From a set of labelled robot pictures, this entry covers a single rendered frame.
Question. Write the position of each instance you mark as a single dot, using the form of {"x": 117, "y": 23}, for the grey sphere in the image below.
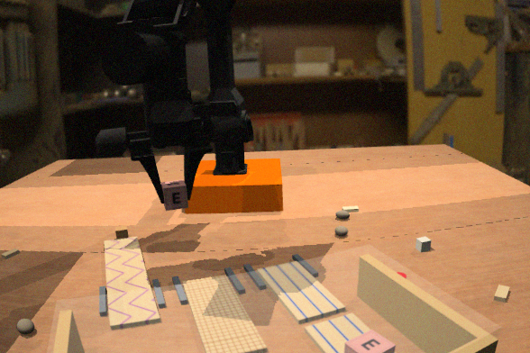
{"x": 25, "y": 326}
{"x": 341, "y": 231}
{"x": 342, "y": 214}

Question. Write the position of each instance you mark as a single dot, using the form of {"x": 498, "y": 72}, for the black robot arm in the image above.
{"x": 150, "y": 47}

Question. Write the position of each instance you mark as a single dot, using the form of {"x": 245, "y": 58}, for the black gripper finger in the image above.
{"x": 148, "y": 161}
{"x": 192, "y": 158}

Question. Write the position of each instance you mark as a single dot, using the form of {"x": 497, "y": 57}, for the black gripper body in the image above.
{"x": 114, "y": 142}

